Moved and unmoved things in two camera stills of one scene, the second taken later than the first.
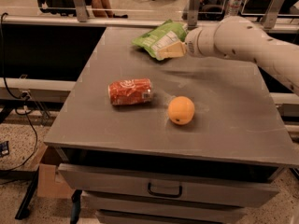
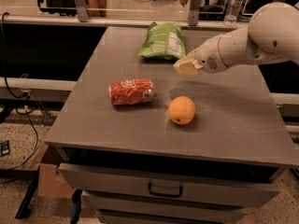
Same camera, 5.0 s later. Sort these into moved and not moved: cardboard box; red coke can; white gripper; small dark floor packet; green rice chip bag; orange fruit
Moved: white gripper; green rice chip bag
Not moved: small dark floor packet; orange fruit; cardboard box; red coke can
